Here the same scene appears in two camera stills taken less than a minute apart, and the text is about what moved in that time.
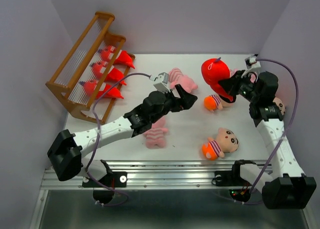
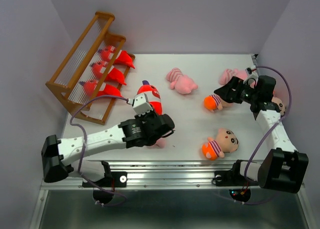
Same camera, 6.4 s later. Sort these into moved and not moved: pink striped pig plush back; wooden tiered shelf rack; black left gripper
Moved: black left gripper
Not moved: wooden tiered shelf rack; pink striped pig plush back
